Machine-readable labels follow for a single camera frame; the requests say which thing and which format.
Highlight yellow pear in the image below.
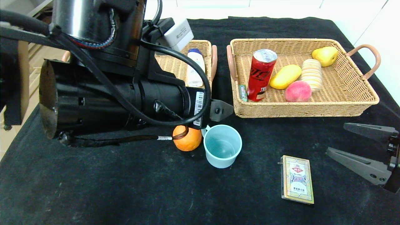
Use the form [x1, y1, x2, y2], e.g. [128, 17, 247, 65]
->
[311, 47, 338, 67]

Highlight playing card box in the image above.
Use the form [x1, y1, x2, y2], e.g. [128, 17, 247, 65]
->
[278, 155, 314, 205]

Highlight light blue plastic mug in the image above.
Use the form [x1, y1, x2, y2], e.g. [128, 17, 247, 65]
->
[201, 123, 243, 169]

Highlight red cola can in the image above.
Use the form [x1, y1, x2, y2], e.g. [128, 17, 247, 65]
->
[247, 49, 278, 102]

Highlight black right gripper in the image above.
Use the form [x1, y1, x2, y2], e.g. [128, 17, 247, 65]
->
[325, 122, 400, 193]

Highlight wicker basket holding lotion bottle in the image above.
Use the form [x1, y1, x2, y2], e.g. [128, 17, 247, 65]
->
[61, 39, 218, 94]

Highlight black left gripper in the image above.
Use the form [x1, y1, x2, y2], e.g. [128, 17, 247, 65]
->
[148, 80, 234, 130]

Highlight yellow mango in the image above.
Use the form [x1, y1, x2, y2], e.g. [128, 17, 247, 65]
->
[269, 64, 302, 90]

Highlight orange fruit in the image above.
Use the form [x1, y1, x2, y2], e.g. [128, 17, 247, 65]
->
[172, 125, 202, 152]

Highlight wicker basket holding food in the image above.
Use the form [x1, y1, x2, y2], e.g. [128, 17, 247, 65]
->
[226, 38, 381, 118]

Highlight white cabinet doors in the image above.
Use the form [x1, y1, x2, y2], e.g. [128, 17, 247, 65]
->
[319, 0, 400, 107]

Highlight pink peach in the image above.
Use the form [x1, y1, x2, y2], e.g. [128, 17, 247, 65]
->
[284, 81, 312, 103]

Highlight white lotion bottle blue cap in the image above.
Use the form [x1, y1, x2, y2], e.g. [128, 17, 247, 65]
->
[187, 48, 206, 88]

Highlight white low cabinet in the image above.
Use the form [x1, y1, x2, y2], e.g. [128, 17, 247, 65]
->
[144, 0, 335, 22]

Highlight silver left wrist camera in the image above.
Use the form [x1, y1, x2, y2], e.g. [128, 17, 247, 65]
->
[162, 18, 195, 52]

